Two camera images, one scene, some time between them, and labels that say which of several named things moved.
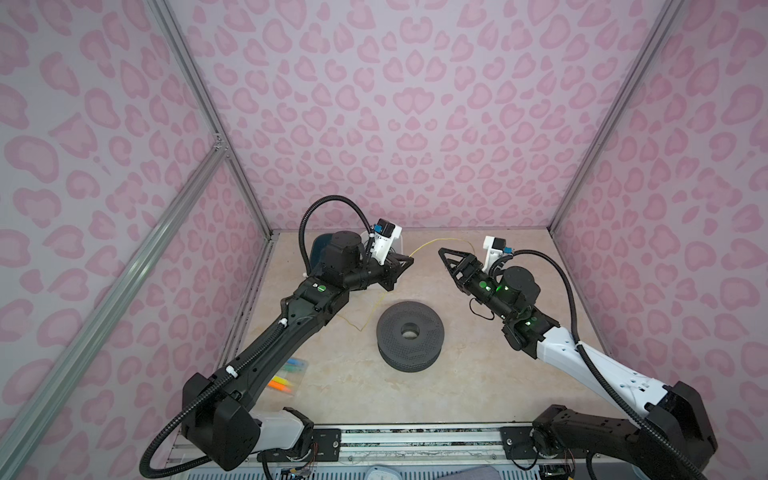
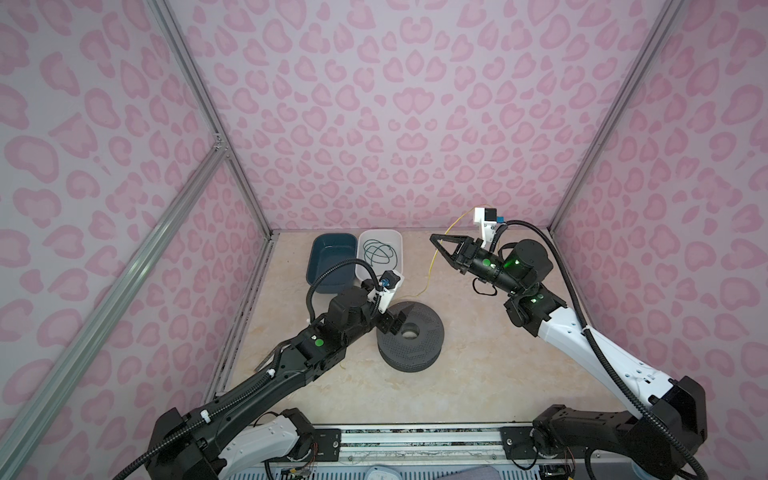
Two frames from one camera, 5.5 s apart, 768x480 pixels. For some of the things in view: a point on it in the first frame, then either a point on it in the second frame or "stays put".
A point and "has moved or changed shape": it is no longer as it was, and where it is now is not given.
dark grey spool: x=409 y=336 stays put
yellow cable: x=383 y=293 has moved or changed shape
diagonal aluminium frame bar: x=212 y=160 stays put
